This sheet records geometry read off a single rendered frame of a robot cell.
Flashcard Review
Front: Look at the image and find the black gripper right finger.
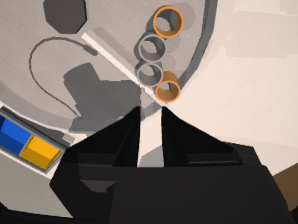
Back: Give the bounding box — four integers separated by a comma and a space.
161, 106, 243, 167

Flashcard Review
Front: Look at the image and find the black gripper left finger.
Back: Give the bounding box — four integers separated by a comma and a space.
58, 106, 141, 167

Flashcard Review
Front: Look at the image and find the grey metal bushing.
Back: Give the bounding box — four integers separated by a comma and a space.
138, 30, 167, 63
137, 59, 163, 87

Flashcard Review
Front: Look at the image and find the bronze bushing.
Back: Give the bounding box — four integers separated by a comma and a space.
153, 5, 184, 39
155, 71, 180, 103

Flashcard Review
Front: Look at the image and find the blue bin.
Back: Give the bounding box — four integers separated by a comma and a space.
0, 115, 31, 155

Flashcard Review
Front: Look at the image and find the yellow bin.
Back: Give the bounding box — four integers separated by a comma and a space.
20, 136, 62, 170

